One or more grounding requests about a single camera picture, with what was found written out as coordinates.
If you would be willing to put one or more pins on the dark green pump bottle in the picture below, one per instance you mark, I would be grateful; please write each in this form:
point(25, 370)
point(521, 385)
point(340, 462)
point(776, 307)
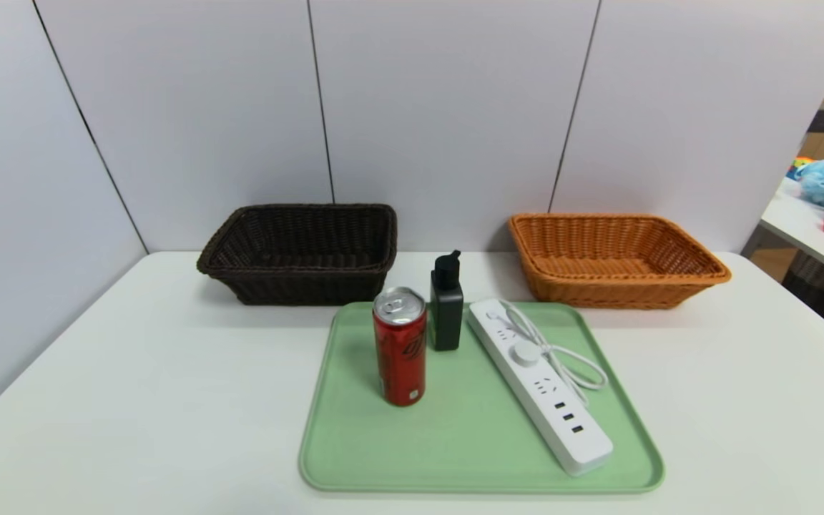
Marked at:
point(446, 315)

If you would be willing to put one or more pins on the red soda can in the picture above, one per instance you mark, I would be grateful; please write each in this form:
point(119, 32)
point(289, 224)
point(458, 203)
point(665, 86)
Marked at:
point(399, 357)

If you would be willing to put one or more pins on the dark brown wicker basket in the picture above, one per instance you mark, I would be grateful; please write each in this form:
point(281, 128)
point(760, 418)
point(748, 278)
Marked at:
point(297, 279)

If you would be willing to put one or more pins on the orange wicker basket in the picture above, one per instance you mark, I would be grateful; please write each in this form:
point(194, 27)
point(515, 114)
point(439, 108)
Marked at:
point(612, 286)

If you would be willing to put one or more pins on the light green plastic tray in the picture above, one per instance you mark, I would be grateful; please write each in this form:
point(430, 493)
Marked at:
point(455, 429)

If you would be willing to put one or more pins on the white side table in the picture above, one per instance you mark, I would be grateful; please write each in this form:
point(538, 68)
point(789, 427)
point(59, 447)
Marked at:
point(798, 229)

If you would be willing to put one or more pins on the small multicolour toy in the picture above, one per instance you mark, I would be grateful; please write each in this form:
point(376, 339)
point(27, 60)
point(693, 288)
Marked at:
point(798, 168)

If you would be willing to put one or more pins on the dark sign on shelf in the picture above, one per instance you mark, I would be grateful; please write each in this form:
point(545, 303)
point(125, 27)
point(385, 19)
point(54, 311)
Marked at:
point(822, 120)

